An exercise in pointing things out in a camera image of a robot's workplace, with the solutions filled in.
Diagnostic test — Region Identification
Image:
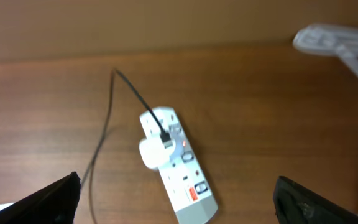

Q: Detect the white power strip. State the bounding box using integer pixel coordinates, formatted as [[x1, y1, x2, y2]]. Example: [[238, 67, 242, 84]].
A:
[[139, 106, 218, 224]]

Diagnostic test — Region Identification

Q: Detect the white charger plug adapter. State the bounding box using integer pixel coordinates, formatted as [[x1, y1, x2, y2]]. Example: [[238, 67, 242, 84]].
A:
[[139, 136, 176, 170]]

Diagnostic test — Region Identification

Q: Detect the black USB charging cable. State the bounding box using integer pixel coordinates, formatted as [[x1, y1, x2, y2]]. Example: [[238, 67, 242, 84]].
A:
[[79, 68, 172, 224]]

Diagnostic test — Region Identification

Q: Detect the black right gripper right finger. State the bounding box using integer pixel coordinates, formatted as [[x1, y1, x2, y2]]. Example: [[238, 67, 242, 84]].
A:
[[273, 176, 358, 224]]

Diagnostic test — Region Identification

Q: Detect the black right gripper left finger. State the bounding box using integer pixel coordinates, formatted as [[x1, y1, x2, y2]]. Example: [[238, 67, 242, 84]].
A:
[[0, 172, 81, 224]]

